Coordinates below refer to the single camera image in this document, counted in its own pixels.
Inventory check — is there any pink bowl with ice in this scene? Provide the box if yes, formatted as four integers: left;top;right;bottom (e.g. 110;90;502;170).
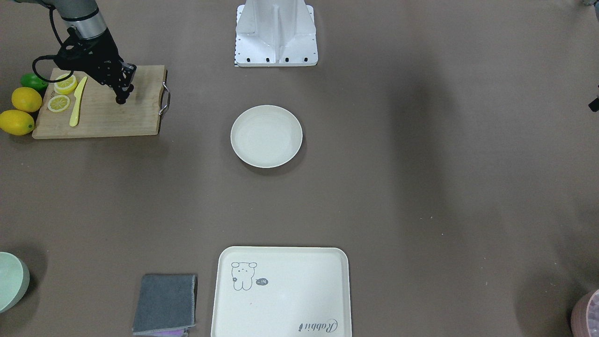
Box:
570;290;599;337

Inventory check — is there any round cream plate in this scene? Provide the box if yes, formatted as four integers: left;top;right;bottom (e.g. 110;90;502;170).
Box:
230;105;304;169

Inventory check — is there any yellow lemon far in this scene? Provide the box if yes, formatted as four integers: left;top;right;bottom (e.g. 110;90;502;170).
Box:
0;110;36;136

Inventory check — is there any yellow plastic knife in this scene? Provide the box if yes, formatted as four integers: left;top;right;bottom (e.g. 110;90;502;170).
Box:
69;76;88;127

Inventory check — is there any mint green bowl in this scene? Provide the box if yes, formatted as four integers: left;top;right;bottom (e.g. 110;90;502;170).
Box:
0;252;30;313

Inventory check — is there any yellow lemon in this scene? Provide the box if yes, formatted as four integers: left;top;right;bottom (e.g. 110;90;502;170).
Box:
0;110;36;136
11;87;43;113

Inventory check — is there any cream rabbit tray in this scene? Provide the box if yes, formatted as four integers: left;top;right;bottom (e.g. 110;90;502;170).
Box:
211;247;352;337

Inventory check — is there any grey folded cloth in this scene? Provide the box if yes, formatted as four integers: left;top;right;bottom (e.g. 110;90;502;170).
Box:
132;274;197;337

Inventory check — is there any lemon slice two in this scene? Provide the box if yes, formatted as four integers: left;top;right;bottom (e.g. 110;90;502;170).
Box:
47;95;71;113

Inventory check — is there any green lime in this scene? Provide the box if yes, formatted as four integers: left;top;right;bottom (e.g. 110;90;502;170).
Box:
20;73;49;92

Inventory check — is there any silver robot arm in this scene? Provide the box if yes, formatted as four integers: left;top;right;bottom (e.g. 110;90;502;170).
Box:
32;0;137;104

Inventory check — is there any yellow lemon near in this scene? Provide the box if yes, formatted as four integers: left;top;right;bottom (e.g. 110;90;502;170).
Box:
11;87;43;113

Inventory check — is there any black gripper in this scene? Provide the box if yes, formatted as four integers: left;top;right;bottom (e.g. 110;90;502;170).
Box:
54;27;137;105

